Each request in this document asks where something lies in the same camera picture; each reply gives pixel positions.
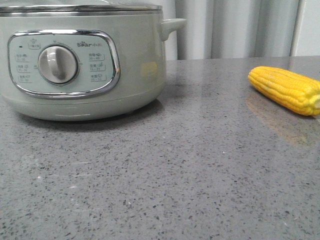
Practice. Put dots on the yellow corn cob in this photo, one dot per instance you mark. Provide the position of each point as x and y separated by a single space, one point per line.
296 92

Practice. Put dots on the glass pot lid steel rim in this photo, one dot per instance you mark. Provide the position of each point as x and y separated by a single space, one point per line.
49 8

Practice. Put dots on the light green electric cooking pot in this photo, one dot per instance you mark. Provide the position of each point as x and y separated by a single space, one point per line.
121 63

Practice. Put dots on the white grey curtain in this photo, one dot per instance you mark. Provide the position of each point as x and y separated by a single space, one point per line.
219 29

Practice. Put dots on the grey round control knob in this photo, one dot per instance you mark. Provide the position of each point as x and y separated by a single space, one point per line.
57 64

